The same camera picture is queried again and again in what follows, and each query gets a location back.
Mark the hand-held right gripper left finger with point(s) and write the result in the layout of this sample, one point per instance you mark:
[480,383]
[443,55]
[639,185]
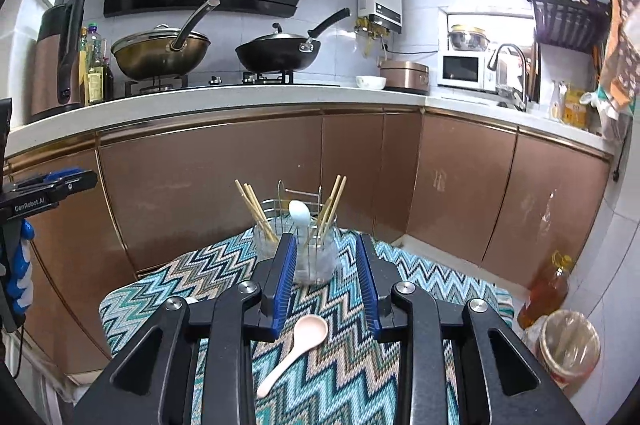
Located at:
[285,290]

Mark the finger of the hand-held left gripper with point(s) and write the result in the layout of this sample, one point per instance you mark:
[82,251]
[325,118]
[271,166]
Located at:
[80,182]

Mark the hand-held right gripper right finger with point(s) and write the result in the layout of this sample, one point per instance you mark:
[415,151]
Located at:
[370,300]

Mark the pink spoon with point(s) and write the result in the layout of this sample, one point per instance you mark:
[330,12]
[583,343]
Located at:
[310,330]

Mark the light blue spoon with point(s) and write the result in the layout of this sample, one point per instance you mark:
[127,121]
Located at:
[299,211]

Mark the person's left hand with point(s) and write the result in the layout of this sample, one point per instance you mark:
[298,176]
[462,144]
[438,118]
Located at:
[20,265]

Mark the zigzag knit cloth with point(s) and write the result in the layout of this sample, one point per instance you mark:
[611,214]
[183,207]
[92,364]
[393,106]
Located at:
[340,380]

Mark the yellow label oil bottle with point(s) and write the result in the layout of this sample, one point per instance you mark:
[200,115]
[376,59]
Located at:
[97,85]

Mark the brown electric kettle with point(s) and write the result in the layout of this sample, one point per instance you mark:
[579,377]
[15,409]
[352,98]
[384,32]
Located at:
[50,65]

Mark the bronze wok with lid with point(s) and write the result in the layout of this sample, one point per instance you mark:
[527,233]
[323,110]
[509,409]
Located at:
[155,60]

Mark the gas stove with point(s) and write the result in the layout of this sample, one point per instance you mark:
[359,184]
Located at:
[220,81]

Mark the amber cooking oil bottle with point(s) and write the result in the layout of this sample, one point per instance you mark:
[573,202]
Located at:
[545,290]

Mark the white countertop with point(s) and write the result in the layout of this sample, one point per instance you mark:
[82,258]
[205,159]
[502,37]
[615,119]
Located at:
[250,97]

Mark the lined trash bin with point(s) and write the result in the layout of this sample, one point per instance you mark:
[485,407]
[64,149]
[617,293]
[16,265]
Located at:
[567,345]

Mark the white bowl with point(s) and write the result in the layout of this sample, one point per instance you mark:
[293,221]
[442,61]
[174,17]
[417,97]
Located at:
[371,82]

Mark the brown rice cooker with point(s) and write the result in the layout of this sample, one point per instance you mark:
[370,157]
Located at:
[405,77]

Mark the black wok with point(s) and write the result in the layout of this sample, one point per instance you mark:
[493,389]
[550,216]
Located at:
[275,57]

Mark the white microwave oven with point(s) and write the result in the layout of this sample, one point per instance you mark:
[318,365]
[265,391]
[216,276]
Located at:
[462,70]

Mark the clear plastic bottle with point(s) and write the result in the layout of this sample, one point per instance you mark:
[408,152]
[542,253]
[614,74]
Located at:
[557,102]

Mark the steel pot with lid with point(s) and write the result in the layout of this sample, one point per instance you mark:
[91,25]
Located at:
[469,39]

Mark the yellow packet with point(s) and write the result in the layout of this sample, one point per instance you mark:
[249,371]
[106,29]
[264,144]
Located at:
[575,107]

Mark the chrome kitchen faucet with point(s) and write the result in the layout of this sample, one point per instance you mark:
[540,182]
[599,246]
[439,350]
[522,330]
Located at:
[517,60]

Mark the white plastic bag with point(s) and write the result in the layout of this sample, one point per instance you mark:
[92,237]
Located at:
[610,115]

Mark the patterned hanging cloth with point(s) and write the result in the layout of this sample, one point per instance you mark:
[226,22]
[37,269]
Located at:
[620,55]

